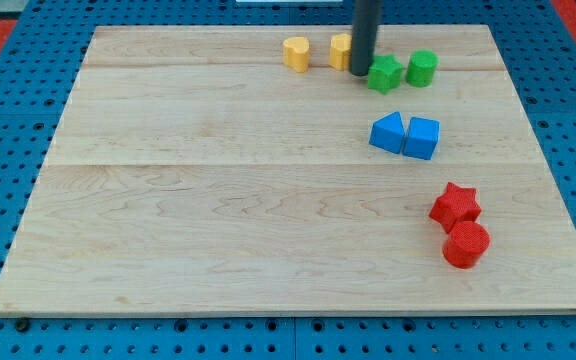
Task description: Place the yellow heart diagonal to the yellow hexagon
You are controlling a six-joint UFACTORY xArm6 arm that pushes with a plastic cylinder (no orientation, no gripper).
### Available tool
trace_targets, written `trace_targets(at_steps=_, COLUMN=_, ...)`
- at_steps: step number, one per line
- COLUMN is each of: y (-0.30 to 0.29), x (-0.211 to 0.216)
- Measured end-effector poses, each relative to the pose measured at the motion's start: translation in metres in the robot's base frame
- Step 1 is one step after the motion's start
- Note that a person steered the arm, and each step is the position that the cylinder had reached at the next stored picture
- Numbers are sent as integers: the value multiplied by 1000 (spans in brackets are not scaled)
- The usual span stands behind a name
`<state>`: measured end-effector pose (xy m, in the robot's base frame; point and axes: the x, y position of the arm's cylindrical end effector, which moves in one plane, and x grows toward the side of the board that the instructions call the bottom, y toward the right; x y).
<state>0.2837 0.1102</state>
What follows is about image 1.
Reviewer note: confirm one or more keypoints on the red star block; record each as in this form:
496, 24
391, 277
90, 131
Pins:
456, 204

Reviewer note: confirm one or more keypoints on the green star block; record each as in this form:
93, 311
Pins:
385, 73

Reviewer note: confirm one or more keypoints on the red cylinder block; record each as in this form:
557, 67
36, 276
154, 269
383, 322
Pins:
466, 244

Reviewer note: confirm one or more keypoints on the yellow heart block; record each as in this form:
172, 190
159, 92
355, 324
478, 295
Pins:
296, 53

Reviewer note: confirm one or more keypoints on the green cylinder block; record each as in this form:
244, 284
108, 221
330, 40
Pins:
421, 68

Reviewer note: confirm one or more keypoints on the blue triangle block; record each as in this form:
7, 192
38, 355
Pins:
388, 133

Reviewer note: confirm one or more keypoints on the blue cube block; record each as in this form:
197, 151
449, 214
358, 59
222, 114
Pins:
422, 138

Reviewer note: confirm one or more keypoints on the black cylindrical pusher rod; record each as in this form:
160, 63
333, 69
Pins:
365, 23

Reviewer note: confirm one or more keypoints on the light wooden board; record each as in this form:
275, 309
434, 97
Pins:
193, 174

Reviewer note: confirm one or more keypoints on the yellow hexagon block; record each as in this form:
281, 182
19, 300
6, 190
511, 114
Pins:
339, 51

